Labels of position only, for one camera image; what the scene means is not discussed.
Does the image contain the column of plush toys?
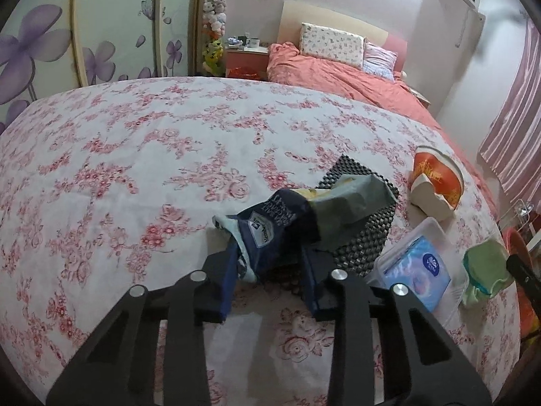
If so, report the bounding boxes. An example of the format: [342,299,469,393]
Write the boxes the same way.
[201,0,231,77]

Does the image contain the pink floral tablecloth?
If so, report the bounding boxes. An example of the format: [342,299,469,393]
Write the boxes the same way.
[0,76,522,406]

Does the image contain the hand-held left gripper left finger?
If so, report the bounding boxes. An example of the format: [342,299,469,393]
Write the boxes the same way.
[46,250,243,406]

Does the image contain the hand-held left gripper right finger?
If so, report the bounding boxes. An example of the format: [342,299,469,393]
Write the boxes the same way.
[301,245,493,406]

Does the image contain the floral white pillow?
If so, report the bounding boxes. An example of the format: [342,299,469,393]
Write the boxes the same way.
[299,22,366,70]

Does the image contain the green cloth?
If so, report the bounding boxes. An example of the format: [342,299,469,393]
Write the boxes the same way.
[461,240,515,307]

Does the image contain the black mesh mat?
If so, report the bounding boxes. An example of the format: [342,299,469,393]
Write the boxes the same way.
[270,154,400,288]

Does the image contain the pink satin curtain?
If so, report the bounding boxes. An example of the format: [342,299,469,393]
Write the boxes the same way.
[477,19,541,204]

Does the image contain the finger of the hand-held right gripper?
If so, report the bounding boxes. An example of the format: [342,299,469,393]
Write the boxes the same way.
[506,255,541,301]

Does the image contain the wooden nightstand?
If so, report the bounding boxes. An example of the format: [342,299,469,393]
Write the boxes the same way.
[408,85,432,108]

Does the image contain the pink nightstand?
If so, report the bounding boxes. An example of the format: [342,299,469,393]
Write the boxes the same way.
[224,44,271,81]

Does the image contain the pink striped pillow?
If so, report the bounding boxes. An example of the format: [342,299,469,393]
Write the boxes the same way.
[362,41,399,81]

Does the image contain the blue snack bag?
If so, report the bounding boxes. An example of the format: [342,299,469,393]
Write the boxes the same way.
[212,173,400,283]

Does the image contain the clear plastic container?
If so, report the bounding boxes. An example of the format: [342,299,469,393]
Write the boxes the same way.
[366,217,470,314]

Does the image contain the wardrobe with purple flowers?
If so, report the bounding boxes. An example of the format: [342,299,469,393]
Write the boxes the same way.
[0,0,204,136]

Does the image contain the cream and pink headboard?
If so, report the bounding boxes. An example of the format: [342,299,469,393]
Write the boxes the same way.
[277,1,408,72]

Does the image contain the coral bed blanket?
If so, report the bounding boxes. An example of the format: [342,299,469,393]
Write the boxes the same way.
[266,42,499,221]

